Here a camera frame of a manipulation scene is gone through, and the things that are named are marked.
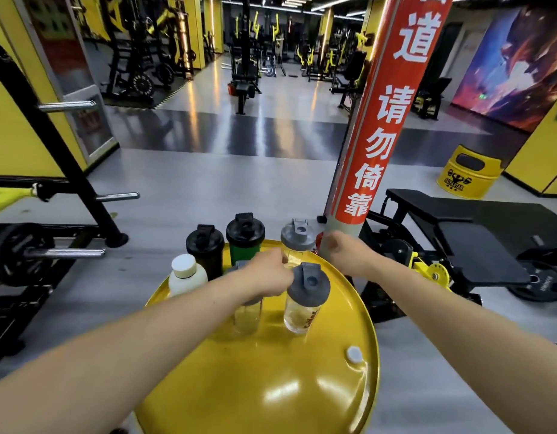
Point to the person's left fingers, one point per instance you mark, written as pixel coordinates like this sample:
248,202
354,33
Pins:
283,273

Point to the person's right fingers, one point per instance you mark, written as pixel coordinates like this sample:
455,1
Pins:
330,248

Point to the person's right forearm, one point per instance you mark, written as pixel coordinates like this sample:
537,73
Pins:
463,348

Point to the white drum plug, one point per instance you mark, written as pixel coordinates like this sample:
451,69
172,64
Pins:
354,355

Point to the person's left hand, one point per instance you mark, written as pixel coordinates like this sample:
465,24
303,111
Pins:
267,275

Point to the black plate-loaded rack machine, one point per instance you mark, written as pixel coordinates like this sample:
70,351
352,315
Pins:
43,198

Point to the black squat rack with plates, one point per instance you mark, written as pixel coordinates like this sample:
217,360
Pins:
143,49

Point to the person's right hand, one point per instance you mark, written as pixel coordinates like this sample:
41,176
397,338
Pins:
348,255

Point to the black weight plate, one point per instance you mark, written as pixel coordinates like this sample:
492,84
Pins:
538,280
14,253

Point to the yellow metal drum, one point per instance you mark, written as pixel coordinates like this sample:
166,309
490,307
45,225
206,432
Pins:
269,384

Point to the person's left forearm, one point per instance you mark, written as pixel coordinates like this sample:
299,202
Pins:
124,357

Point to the chrome storage peg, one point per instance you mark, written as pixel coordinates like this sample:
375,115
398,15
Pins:
118,197
68,106

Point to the yellow bench adjuster wheel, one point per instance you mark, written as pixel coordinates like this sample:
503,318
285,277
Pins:
434,273

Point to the black weight bench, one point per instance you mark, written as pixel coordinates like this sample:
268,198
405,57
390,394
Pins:
468,239

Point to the row of yellow gym machines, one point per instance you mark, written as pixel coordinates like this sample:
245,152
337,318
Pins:
287,49

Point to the green shaker bottle black lid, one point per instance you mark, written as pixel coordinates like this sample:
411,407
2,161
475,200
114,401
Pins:
245,239

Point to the yellow drum bin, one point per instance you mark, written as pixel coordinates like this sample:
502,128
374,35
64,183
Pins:
470,173

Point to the white plastic bottle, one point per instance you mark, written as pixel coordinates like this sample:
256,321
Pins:
186,276

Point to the clear shaker bottle grey lid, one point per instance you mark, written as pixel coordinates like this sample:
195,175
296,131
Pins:
298,237
307,297
247,317

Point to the ceiling light strips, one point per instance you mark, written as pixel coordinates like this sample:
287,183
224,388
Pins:
305,4

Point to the black seated gym machine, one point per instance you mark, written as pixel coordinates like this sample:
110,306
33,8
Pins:
350,72

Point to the colourful wall mural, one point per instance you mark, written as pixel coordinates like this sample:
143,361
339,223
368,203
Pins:
509,63

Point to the glass door with grey frame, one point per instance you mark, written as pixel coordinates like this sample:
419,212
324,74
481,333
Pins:
66,72

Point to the red padded pillar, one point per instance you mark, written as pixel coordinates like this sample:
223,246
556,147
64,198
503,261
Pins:
387,108

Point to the chrome barbell sleeve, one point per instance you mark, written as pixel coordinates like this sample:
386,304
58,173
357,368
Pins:
66,253

